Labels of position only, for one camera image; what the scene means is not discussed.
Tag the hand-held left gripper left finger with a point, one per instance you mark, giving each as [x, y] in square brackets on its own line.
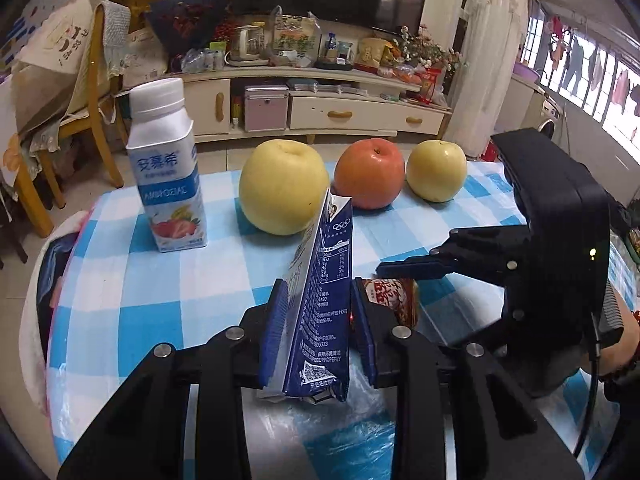
[275, 330]

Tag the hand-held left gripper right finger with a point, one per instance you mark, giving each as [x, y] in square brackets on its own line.
[362, 330]

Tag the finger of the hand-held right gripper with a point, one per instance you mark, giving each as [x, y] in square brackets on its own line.
[507, 335]
[440, 265]

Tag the yellow red snack wrapper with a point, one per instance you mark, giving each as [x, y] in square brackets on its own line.
[395, 300]

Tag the blue milk carton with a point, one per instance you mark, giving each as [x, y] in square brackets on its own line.
[320, 310]

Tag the person's right hand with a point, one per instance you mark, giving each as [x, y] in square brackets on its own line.
[627, 345]

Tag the blue checked tablecloth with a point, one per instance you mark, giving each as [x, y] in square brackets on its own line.
[200, 285]

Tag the yellow apple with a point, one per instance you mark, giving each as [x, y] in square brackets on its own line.
[436, 172]
[282, 187]

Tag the red apple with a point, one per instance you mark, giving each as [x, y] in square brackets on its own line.
[369, 175]

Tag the white washing machine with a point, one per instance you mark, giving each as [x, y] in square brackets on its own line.
[545, 115]

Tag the window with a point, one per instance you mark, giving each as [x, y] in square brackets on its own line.
[600, 75]

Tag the purple basin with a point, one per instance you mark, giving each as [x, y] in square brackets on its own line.
[525, 72]

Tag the cream television cabinet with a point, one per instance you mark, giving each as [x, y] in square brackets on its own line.
[350, 115]

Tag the row of hanging clothes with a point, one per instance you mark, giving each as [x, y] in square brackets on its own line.
[590, 65]

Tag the red snack bag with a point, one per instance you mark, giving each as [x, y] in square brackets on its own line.
[431, 85]

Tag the white yogurt bottle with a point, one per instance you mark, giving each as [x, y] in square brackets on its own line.
[167, 180]

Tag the white lace curtain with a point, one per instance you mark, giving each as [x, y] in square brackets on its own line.
[492, 60]

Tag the dried flower bunch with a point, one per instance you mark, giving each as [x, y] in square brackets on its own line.
[427, 50]

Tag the pink metal case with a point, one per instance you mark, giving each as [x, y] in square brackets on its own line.
[266, 109]

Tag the yellow gift bag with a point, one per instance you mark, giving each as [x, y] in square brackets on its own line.
[372, 54]

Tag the white navy cloth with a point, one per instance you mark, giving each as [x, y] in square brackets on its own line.
[50, 285]

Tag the clear plastic food bag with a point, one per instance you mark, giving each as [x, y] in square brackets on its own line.
[295, 37]

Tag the wooden chair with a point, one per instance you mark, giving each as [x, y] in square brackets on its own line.
[95, 120]

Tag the pack of water bottles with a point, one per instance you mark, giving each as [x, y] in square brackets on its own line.
[202, 61]

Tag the white electric kettle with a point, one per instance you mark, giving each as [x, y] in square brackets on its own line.
[247, 45]

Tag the white sack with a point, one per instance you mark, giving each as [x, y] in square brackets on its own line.
[145, 57]

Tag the dark blue flower bouquet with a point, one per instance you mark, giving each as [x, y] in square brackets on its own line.
[187, 25]

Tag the beige canvas bag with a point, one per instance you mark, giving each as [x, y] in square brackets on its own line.
[55, 55]

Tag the wall poster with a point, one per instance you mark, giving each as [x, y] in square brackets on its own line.
[22, 25]

